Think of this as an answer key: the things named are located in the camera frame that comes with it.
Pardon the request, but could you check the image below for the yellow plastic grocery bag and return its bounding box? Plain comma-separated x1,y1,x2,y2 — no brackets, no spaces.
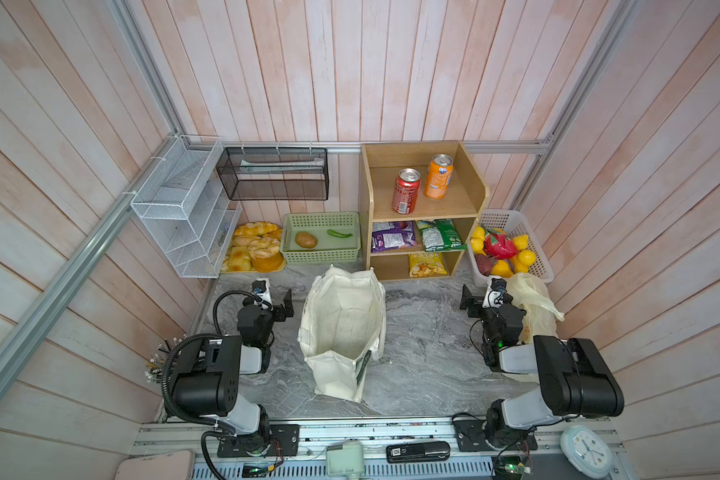
507,273,564,344

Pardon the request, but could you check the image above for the red dragon fruit toy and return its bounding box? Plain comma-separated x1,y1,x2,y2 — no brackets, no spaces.
483,230,518,260

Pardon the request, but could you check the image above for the cream canvas tote bag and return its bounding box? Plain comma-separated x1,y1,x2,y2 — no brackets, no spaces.
298,266,387,403

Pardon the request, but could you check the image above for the purple snack bag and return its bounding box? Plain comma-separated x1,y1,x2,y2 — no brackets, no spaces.
371,221,417,253

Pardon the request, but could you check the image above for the red soda can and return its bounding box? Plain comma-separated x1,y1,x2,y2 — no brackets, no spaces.
391,168,421,215

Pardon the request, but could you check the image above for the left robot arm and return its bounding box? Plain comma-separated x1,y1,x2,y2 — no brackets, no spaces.
160,281,294,457

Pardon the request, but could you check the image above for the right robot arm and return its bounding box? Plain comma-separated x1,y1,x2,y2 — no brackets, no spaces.
459,278,625,448

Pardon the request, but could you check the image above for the yellow snack bag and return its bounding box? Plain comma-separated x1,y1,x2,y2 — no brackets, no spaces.
408,252,448,278

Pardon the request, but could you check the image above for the yellow lemon toy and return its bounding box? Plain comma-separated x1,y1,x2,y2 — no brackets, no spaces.
517,249,537,268

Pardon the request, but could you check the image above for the pile of bread buns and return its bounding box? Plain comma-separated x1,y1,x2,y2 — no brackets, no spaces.
221,221,286,274

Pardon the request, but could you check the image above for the brown potato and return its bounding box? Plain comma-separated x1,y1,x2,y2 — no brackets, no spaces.
295,231,318,249

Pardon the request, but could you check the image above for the green snack bag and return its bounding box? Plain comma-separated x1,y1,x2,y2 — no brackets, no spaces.
416,219,466,252

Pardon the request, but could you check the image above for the green plastic basket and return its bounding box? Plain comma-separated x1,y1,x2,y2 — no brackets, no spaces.
281,212,361,265

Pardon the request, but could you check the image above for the green chili pepper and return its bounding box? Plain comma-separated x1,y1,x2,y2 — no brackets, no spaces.
327,229,353,239

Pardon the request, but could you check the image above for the wooden shelf unit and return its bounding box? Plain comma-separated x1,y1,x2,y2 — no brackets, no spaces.
358,141,489,281

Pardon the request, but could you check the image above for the orange soda can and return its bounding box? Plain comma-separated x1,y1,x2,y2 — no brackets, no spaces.
425,154,454,200

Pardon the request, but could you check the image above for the black barcode scanner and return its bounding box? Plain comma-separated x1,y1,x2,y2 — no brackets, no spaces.
385,441,451,464

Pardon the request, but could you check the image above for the white adapter box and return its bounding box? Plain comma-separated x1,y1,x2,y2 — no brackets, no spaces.
325,440,365,480

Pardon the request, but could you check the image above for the black mesh wall basket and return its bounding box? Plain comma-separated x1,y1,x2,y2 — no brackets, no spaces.
216,146,330,201

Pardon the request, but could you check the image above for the white wire rack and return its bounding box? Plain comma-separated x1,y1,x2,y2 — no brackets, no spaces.
131,135,240,279

